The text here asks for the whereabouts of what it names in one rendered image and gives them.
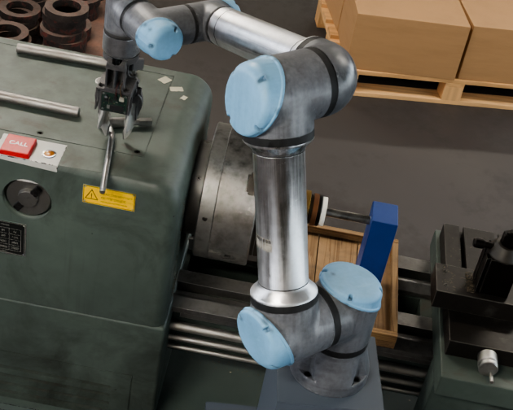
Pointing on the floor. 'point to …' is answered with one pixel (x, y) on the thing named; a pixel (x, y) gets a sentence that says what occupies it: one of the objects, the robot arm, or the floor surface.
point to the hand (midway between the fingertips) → (116, 129)
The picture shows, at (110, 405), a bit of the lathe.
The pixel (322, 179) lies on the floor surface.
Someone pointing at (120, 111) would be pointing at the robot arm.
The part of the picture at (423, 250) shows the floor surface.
